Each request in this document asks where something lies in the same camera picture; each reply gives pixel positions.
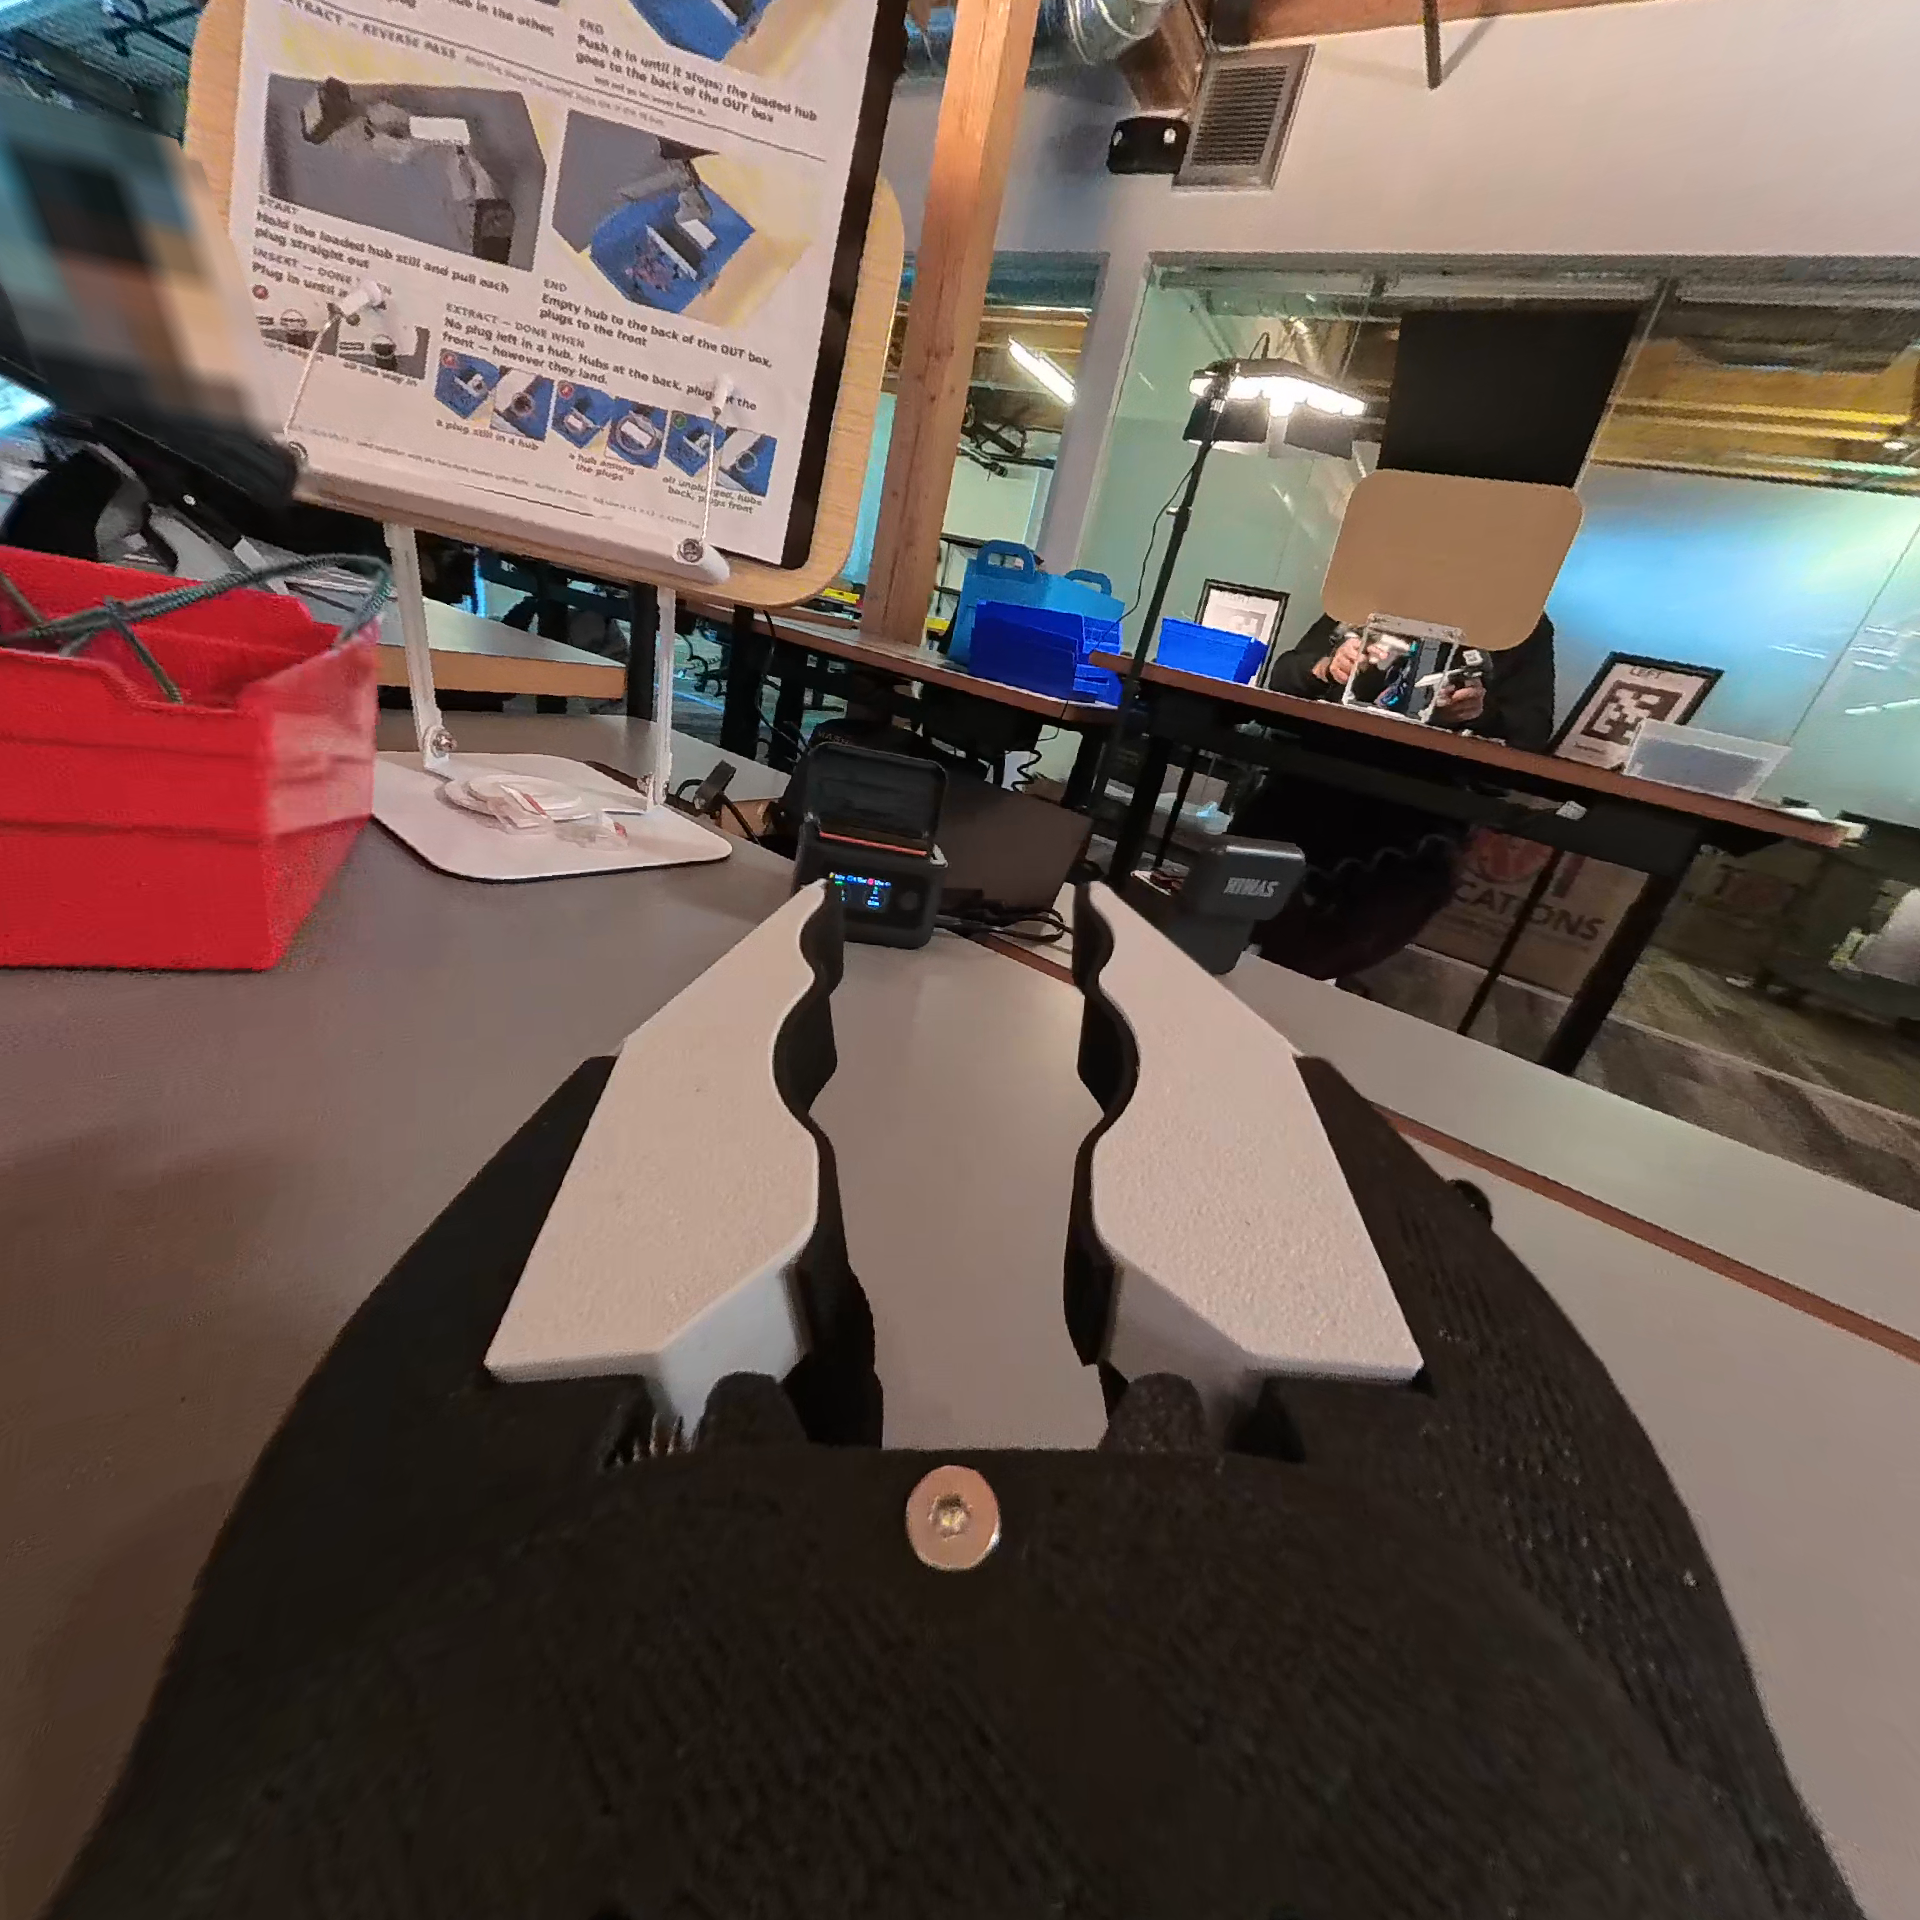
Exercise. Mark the white stand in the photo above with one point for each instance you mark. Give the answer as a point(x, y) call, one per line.
point(511, 839)

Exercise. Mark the wall air vent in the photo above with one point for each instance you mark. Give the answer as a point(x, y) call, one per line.
point(1242, 114)

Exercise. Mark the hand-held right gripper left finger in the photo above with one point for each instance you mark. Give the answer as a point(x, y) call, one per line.
point(675, 1202)

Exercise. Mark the clipboard with printed sheet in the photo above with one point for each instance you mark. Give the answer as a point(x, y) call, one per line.
point(600, 300)

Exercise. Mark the small clear box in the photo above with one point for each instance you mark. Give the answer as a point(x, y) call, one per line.
point(1710, 757)

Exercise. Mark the red plastic bin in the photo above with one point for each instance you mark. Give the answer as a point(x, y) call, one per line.
point(166, 811)

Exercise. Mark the wooden post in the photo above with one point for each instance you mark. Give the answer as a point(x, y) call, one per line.
point(953, 300)

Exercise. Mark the black wall panel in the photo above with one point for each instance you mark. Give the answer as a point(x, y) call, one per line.
point(1499, 390)

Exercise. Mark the black battery pack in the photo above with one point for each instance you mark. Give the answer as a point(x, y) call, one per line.
point(1236, 892)

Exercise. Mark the silver ceiling duct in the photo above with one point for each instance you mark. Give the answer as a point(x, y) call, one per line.
point(1119, 23)

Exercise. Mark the glass partition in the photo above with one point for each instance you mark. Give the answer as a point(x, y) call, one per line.
point(1723, 571)

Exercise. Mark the black wall sensor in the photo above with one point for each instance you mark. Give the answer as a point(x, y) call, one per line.
point(1147, 144)

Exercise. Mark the printed marker frame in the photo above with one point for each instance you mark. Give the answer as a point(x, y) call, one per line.
point(1628, 706)
point(1244, 608)

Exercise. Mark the dark laptop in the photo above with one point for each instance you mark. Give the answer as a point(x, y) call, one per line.
point(1004, 850)

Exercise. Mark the blue plastic bin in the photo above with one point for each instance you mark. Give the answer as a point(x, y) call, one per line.
point(1211, 653)

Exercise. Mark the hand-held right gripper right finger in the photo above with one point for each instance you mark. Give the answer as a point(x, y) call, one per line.
point(1244, 1202)

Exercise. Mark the stack of blue bins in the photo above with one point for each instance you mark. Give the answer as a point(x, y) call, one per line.
point(1049, 653)

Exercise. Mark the cardboard box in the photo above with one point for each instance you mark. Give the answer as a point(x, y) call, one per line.
point(1546, 916)

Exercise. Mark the clear frame device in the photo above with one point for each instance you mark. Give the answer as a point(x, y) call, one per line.
point(1402, 669)

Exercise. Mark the studio light on stand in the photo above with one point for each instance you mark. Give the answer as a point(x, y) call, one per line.
point(1275, 394)

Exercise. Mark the dark cloth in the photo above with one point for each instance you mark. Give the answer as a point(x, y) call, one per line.
point(136, 488)

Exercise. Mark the black power station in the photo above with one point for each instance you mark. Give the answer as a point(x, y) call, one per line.
point(870, 819)

